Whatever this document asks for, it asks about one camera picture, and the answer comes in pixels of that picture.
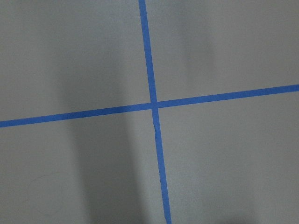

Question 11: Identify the brown paper table cover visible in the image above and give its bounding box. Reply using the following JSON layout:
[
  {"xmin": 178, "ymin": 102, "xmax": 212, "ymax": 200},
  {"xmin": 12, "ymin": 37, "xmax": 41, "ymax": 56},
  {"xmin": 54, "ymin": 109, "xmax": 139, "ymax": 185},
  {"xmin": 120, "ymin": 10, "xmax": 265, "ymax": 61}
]
[{"xmin": 0, "ymin": 0, "xmax": 299, "ymax": 224}]

